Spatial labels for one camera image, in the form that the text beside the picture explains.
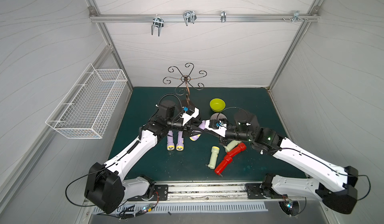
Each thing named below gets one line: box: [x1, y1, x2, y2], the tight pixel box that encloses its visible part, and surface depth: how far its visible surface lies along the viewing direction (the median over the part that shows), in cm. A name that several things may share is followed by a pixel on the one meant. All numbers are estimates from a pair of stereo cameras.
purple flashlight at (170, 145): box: [166, 130, 175, 151], surface depth 89 cm
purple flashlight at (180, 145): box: [176, 131, 185, 151], surface depth 88 cm
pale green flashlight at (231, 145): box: [223, 140, 242, 152], surface depth 88 cm
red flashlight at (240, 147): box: [227, 142, 247, 157], surface depth 86 cm
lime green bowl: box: [209, 98, 226, 113], surface depth 110 cm
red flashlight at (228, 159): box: [214, 148, 239, 175], surface depth 83 cm
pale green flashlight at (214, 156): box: [208, 146, 220, 170], surface depth 85 cm
